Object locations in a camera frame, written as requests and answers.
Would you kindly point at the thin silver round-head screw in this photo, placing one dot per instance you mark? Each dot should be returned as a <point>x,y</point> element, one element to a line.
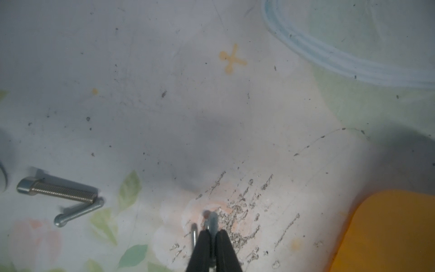
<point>62,219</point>

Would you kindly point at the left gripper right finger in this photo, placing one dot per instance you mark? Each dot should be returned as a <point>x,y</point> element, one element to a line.
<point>226,258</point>

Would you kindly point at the yellow plastic storage tray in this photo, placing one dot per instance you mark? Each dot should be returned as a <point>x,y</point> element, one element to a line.
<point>390,231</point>

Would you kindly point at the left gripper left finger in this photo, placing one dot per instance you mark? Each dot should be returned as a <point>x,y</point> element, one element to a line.
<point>201,257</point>

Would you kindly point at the placed silver screws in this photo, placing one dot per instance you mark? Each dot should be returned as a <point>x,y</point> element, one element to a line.
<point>194,236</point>

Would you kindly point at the threaded silver socket screw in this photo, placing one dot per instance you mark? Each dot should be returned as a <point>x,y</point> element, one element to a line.
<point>32,186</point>

